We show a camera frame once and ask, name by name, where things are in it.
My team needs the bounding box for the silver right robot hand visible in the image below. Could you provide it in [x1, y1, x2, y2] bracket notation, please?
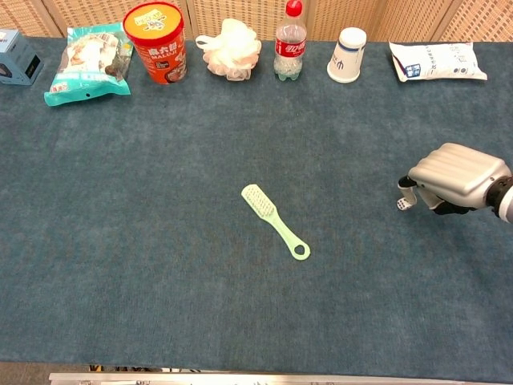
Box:
[397, 142, 513, 217]

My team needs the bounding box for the white tissue pack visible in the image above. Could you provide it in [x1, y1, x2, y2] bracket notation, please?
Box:
[388, 40, 489, 83]

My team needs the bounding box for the white paper cup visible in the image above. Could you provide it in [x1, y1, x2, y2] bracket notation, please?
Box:
[326, 26, 368, 84]

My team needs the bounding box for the woven rattan folding screen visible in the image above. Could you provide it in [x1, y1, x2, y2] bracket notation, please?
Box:
[0, 0, 513, 43]

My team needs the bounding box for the light green plastic brush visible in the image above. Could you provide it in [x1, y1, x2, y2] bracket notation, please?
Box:
[240, 184, 312, 261]

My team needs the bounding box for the clear cola bottle red cap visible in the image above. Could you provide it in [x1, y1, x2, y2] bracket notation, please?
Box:
[273, 0, 308, 83]

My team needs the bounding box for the white mesh bath sponge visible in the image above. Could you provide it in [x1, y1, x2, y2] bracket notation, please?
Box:
[195, 18, 263, 83]

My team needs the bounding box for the dark teal table cloth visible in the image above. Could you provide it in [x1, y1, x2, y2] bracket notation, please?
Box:
[0, 36, 513, 383]

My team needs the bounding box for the red instant noodle cup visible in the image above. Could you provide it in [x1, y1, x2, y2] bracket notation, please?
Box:
[122, 2, 188, 86]

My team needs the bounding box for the teal snack bag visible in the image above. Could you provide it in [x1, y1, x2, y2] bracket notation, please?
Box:
[43, 22, 135, 107]

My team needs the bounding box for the blue grey cardboard box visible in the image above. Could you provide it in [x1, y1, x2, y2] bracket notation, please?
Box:
[0, 29, 45, 87]

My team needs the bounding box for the silver metal frame rail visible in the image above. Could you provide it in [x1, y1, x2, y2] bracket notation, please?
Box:
[48, 371, 513, 385]

